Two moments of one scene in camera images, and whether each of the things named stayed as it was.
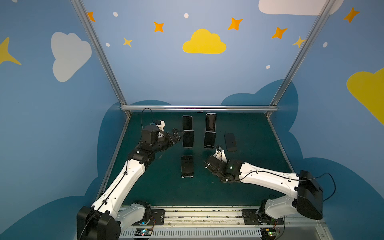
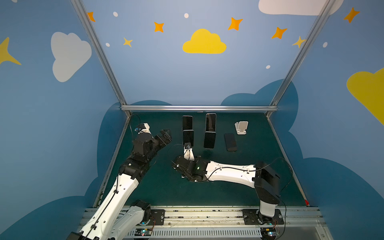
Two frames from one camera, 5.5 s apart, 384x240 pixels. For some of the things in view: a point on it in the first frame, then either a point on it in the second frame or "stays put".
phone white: x=230 y=141 stays put
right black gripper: x=214 y=165 to x=181 y=163
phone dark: x=209 y=139 stays put
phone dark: x=188 y=136 stays put
